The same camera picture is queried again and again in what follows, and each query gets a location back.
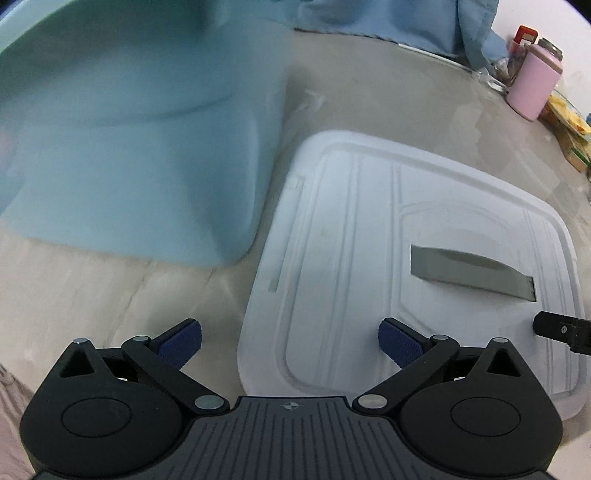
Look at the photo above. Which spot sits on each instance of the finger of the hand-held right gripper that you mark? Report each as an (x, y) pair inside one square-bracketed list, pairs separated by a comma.
[(556, 328)]

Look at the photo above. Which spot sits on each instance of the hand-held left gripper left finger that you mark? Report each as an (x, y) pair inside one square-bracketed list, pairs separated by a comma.
[(181, 344)]

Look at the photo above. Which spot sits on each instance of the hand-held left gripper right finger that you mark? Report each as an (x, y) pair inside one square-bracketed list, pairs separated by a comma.
[(400, 344)]

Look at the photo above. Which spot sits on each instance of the marble desktop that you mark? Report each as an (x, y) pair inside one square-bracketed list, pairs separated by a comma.
[(138, 295)]

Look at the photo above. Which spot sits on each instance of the green and white box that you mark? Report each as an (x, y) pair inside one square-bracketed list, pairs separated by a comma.
[(575, 150)]

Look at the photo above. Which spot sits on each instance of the pink cloth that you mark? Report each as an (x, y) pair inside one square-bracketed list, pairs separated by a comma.
[(11, 415)]

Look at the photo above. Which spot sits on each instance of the light blue plastic storage bin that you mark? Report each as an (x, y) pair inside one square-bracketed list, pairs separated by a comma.
[(138, 152)]

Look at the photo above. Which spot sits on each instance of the yellow snack packet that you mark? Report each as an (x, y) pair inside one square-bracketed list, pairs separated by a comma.
[(570, 113)]

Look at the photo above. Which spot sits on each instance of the pink tumbler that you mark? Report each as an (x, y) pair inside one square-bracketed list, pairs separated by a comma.
[(533, 85)]

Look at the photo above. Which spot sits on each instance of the glass jar dark lid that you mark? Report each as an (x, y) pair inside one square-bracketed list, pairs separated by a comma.
[(551, 48)]

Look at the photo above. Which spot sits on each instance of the red lid container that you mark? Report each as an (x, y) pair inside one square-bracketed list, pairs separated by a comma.
[(521, 46)]

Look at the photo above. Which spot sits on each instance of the blue cloth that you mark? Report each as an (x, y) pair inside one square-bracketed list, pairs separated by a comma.
[(392, 18)]

